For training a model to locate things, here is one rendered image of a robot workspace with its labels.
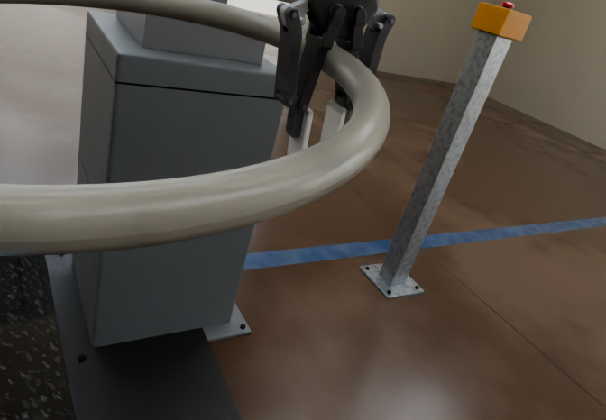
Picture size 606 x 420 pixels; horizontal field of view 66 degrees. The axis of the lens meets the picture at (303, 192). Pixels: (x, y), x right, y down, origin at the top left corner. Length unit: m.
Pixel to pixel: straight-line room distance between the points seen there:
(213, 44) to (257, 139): 0.24
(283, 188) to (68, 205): 0.10
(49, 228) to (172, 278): 1.12
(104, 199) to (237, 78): 0.90
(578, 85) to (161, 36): 6.38
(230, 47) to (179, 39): 0.12
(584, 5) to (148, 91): 6.63
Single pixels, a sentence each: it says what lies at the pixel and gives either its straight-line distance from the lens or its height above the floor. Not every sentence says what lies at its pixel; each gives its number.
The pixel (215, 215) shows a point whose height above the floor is 0.93.
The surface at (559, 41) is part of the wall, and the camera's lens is 7.32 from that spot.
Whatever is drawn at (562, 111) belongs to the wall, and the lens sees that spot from 7.14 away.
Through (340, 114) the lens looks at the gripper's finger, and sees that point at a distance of 0.54.
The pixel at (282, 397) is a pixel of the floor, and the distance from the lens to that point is 1.40.
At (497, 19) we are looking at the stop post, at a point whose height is 1.04.
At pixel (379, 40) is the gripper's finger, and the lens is 0.53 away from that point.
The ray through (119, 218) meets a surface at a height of 0.93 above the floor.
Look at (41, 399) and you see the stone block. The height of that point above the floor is 0.74.
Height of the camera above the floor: 1.04
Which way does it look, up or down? 25 degrees down
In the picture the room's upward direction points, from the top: 16 degrees clockwise
